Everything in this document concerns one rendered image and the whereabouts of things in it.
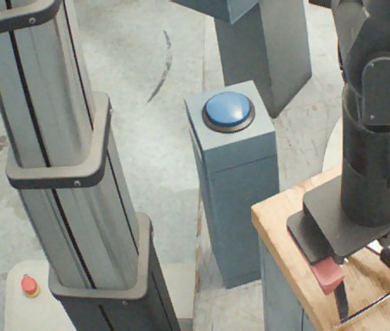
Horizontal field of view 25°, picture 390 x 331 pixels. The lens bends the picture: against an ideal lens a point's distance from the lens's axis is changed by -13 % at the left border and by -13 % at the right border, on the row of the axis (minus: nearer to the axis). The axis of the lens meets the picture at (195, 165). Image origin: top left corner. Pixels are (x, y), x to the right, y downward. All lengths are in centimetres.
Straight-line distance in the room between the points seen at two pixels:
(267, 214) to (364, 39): 32
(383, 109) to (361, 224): 13
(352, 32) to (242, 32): 64
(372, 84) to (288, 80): 71
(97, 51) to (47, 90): 158
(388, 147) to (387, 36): 10
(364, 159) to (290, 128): 65
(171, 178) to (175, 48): 43
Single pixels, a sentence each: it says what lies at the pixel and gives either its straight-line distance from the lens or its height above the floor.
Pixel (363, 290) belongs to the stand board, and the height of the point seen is 106.
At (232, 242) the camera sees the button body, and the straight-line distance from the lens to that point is 101.
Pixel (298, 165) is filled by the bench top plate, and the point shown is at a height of 78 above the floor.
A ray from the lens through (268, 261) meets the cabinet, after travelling 84.
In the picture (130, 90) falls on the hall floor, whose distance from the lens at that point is 239.
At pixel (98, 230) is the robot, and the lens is 112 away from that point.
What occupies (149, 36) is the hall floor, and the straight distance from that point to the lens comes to 253.
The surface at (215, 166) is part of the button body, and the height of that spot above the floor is 101.
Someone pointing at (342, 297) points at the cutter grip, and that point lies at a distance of 71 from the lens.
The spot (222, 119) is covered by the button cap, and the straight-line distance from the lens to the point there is 89.
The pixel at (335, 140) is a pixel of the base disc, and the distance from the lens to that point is 118.
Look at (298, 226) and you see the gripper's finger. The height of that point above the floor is 116.
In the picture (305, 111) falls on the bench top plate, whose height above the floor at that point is 78.
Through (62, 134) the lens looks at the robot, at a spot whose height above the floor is 98.
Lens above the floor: 171
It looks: 51 degrees down
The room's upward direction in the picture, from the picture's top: 11 degrees counter-clockwise
